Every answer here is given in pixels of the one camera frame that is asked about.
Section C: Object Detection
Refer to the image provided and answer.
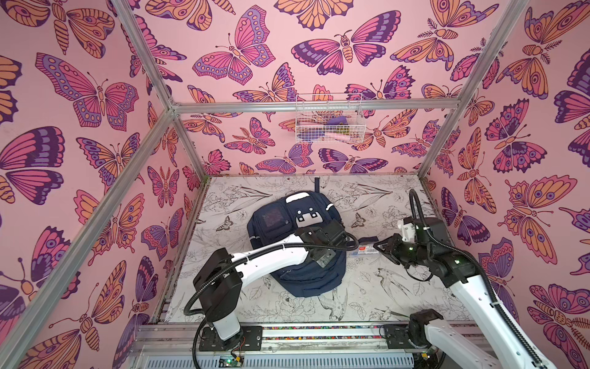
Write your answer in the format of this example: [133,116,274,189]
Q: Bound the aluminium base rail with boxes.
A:
[127,321,493,368]

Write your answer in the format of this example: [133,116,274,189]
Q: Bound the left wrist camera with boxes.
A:
[295,220,347,245]

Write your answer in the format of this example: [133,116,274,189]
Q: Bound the purple item in basket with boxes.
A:
[325,116,348,126]

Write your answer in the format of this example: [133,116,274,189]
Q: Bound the white wire wall basket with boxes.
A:
[293,94,367,145]

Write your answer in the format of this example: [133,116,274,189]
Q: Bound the pink item in basket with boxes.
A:
[323,132,352,143]

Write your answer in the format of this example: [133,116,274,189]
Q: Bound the green circuit board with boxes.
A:
[218,355,244,368]

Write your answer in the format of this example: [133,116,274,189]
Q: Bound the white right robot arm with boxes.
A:
[373,190,554,368]

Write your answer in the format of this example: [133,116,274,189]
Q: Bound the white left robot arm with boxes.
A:
[183,221,360,350]

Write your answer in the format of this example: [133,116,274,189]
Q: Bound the clear pen refill package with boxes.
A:
[348,237,379,257]

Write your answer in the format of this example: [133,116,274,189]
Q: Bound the navy blue backpack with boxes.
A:
[247,178,347,298]

